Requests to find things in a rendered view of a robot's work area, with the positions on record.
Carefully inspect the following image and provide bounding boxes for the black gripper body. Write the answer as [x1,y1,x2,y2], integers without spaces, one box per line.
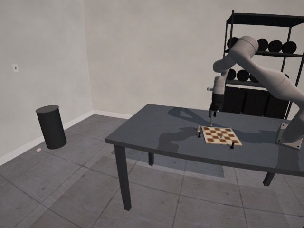
[207,85,225,111]

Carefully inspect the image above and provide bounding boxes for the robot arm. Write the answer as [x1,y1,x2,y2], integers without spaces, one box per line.
[213,36,304,143]

